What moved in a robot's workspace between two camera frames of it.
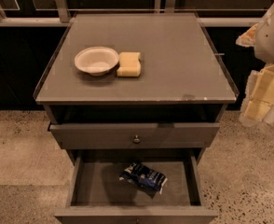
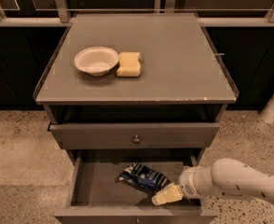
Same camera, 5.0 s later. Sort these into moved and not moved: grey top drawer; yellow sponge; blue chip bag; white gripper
Moved: white gripper
Not moved: blue chip bag; grey top drawer; yellow sponge
